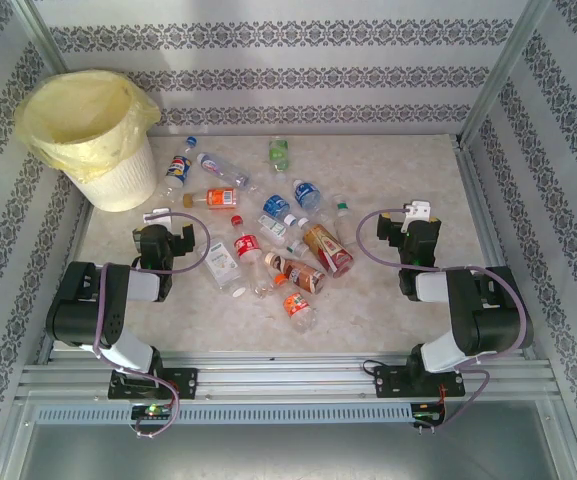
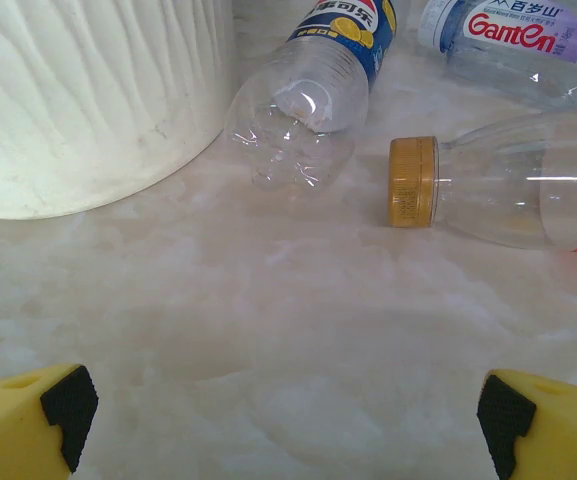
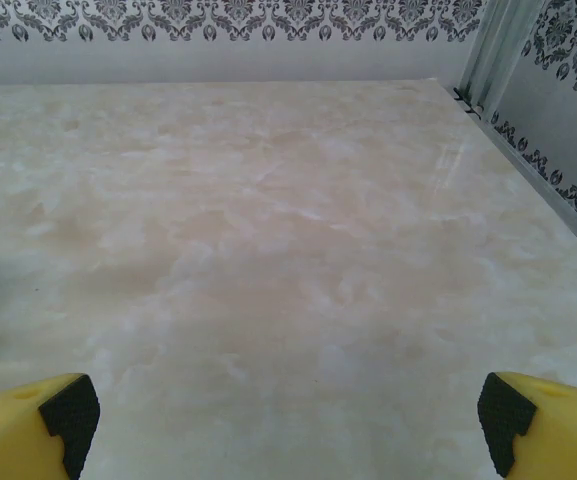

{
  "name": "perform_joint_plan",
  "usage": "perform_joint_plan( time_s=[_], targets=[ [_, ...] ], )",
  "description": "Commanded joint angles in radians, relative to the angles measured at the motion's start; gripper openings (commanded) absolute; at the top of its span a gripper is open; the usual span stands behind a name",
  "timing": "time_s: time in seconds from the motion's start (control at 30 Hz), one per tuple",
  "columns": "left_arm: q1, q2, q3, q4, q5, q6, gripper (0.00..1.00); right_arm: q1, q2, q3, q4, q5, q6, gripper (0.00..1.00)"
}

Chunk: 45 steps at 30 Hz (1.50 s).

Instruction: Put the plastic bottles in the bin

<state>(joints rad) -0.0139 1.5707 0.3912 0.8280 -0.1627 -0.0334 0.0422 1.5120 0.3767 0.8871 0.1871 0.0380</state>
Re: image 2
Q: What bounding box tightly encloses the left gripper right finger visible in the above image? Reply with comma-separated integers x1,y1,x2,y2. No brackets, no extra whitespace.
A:
476,368,577,480

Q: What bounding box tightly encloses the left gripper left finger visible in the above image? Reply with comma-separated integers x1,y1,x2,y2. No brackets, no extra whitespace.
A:
0,363,100,480

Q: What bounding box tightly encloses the orange label gold-cap bottle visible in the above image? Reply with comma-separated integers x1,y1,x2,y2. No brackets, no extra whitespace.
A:
387,107,577,254

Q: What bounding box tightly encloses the Ganten purple label bottle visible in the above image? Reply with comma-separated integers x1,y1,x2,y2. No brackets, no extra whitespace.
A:
416,0,577,111

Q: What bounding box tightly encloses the white ribbed plastic bin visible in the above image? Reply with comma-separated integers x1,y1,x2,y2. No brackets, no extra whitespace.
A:
0,0,237,221

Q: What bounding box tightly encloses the blue Pepsi label bottle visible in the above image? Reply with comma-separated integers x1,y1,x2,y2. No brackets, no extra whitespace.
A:
222,0,399,194

